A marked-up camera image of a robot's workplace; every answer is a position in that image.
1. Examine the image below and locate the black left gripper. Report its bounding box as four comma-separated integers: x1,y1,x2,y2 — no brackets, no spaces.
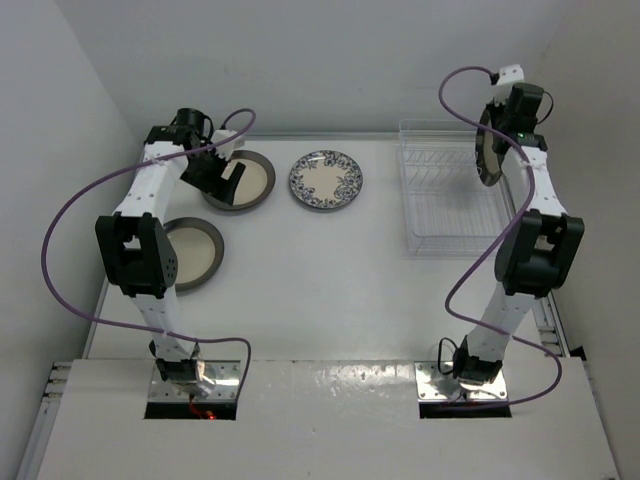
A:
182,143,244,206

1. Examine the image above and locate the brown rim cream plate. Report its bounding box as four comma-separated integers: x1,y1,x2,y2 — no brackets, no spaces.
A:
201,149,276,212

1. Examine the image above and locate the blue floral white plate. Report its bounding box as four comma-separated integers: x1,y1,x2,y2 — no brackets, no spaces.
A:
288,150,364,211

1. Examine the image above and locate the patterned dark rim plate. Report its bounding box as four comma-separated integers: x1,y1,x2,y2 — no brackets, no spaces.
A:
475,127,502,187

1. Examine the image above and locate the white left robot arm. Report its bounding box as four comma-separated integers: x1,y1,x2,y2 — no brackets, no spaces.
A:
95,116,244,399

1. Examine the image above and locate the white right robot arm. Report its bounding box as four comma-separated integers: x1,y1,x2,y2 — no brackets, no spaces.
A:
452,82,585,385

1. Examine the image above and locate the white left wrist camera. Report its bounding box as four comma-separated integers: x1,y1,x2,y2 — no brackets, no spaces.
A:
211,129,237,161

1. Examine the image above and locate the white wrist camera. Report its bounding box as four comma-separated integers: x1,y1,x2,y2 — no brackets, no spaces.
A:
490,64,524,87
211,129,237,161

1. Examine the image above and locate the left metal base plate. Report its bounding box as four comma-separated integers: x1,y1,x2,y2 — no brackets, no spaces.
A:
148,360,241,403

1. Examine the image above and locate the metal base plate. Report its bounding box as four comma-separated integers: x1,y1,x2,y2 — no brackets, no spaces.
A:
414,361,508,404
148,360,241,403

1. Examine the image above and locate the white wire dish rack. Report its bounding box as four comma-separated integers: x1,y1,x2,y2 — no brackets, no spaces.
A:
397,119,515,258

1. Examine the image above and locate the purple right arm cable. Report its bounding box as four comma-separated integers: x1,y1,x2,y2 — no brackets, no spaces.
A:
438,65,562,406

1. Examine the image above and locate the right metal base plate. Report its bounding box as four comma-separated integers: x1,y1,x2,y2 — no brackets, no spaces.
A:
414,361,508,404

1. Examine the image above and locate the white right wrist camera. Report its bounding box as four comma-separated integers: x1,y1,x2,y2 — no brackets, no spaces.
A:
490,64,524,87

